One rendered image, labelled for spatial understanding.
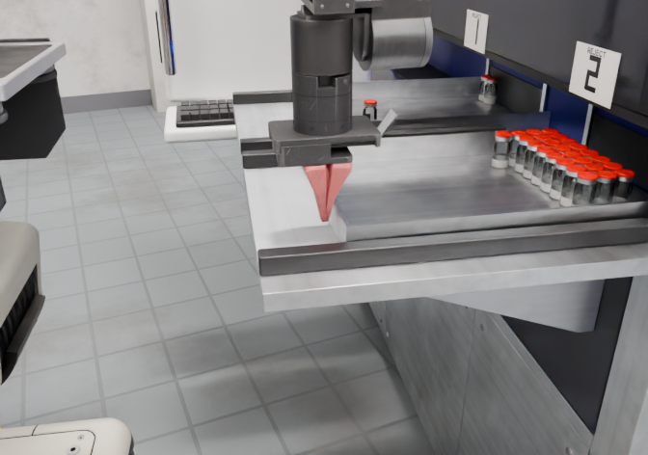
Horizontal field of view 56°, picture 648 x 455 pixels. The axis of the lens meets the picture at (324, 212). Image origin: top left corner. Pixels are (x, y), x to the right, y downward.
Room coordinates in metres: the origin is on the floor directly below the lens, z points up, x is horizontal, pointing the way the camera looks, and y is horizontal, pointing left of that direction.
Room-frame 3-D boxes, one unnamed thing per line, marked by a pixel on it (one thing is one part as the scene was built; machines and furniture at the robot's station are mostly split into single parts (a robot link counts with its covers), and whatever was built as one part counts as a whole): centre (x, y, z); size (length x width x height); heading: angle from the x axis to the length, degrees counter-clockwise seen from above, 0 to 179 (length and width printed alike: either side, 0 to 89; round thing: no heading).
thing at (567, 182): (0.69, -0.27, 0.90); 0.18 x 0.02 x 0.05; 11
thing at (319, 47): (0.57, 0.00, 1.07); 0.07 x 0.06 x 0.07; 105
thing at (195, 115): (1.30, 0.12, 0.82); 0.40 x 0.14 x 0.02; 102
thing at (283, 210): (0.84, -0.12, 0.87); 0.70 x 0.48 x 0.02; 10
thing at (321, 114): (0.57, 0.00, 1.01); 0.10 x 0.07 x 0.07; 100
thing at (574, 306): (0.59, -0.16, 0.80); 0.34 x 0.03 x 0.13; 100
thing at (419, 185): (0.67, -0.16, 0.90); 0.34 x 0.26 x 0.04; 101
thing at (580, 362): (1.54, -0.16, 0.73); 1.98 x 0.01 x 0.25; 10
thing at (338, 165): (0.57, 0.01, 0.94); 0.07 x 0.07 x 0.09; 10
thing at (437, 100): (1.02, -0.16, 0.90); 0.34 x 0.26 x 0.04; 100
